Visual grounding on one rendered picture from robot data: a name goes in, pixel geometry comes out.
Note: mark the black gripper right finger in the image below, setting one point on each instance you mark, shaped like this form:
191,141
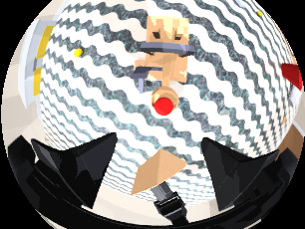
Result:
231,172

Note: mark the white paper cup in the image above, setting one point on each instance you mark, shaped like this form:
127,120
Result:
293,96

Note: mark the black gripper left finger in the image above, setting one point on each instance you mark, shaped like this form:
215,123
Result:
82,167

